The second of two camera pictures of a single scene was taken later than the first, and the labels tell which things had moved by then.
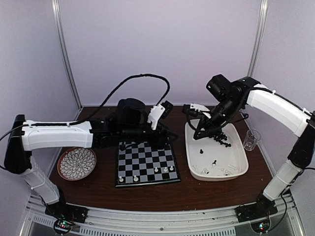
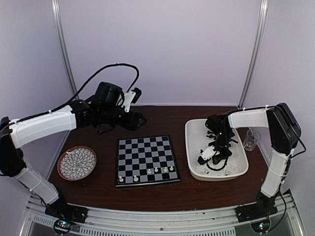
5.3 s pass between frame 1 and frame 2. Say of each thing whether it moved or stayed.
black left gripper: moved
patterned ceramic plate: stayed
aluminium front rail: stayed
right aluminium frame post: stayed
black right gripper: moved
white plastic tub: stayed
